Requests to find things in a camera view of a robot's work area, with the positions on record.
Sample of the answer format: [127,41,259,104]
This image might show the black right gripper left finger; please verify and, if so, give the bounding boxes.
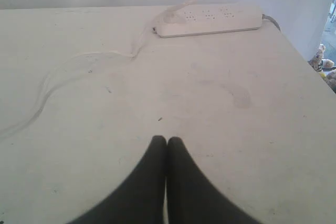
[71,135,166,223]

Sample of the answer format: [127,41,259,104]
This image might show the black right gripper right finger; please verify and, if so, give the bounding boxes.
[166,137,259,223]

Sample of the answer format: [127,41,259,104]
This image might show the white power strip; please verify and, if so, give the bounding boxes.
[153,3,262,38]

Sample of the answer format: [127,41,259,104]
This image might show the white plug in strip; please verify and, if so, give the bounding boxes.
[162,0,196,24]

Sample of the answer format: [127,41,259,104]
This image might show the stuffed toys in background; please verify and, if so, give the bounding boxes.
[308,44,335,92]

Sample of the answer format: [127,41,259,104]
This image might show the white plug with cable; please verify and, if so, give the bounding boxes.
[0,16,165,141]

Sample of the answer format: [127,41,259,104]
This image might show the grey power strip cord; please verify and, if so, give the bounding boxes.
[260,14,281,31]

